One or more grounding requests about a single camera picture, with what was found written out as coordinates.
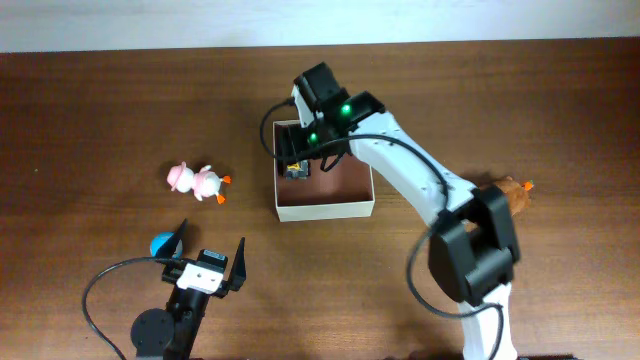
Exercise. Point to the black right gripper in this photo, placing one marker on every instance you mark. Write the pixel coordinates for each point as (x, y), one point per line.
(288, 147)

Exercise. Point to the pink white duck toy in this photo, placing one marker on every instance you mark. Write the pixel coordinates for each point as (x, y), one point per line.
(204, 184)

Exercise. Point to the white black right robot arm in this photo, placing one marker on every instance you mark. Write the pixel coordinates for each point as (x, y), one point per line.
(463, 267)

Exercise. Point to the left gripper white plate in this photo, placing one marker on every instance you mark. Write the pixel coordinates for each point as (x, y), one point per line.
(172, 273)

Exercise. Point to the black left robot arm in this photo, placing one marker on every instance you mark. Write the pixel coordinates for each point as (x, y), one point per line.
(170, 332)

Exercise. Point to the beige box maroon interior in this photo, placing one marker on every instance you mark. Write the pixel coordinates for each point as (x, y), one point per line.
(346, 191)

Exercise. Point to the blue ball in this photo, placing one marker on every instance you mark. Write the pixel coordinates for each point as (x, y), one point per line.
(166, 245)

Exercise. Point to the grey orange toy car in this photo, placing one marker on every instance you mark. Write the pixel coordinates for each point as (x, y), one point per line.
(298, 170)

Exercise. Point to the brown plush toy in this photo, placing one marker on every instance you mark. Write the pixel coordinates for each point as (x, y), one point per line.
(517, 193)

